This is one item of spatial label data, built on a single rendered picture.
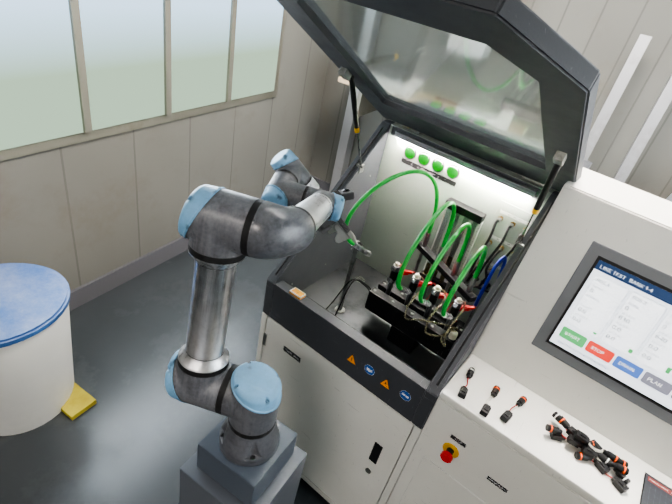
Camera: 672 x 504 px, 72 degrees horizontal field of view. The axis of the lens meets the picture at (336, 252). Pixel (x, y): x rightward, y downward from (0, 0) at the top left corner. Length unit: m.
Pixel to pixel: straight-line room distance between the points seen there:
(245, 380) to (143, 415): 1.39
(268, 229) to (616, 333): 1.00
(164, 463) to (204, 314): 1.36
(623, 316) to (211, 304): 1.06
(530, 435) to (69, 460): 1.81
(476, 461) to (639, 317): 0.60
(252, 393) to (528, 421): 0.79
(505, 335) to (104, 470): 1.69
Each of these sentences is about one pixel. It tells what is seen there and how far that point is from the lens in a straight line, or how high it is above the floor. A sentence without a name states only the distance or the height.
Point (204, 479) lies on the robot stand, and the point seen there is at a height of 0.80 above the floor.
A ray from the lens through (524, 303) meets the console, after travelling 1.49.
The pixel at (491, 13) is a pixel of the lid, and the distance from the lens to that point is 0.79.
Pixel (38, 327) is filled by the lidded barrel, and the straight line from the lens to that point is 2.08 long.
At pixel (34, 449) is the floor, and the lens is 2.45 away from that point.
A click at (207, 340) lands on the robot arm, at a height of 1.22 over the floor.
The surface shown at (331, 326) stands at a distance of 1.54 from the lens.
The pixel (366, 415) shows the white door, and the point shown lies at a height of 0.68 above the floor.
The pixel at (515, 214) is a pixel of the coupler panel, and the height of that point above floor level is 1.33.
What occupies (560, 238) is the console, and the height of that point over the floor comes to 1.41.
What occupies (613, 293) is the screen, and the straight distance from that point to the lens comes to 1.45.
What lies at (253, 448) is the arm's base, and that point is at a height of 0.95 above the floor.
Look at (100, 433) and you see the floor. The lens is 2.43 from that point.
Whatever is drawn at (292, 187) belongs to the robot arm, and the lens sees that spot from 1.27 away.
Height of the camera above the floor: 1.98
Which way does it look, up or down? 34 degrees down
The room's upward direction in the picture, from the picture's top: 13 degrees clockwise
